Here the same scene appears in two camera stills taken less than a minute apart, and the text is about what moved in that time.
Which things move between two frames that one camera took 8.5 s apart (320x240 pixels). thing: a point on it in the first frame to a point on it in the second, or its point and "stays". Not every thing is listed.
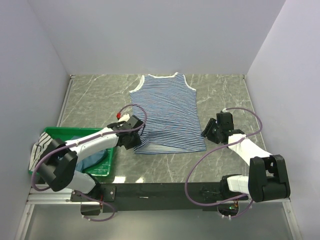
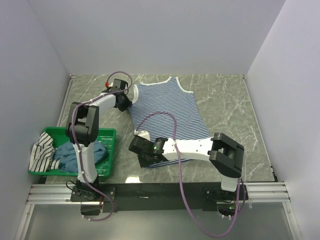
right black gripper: x=207 y=133 to x=144 y=164
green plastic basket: x=103 y=168 stays
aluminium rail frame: x=54 y=198 stays
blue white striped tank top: x=172 y=122 stays
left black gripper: x=137 y=142 to x=128 y=104
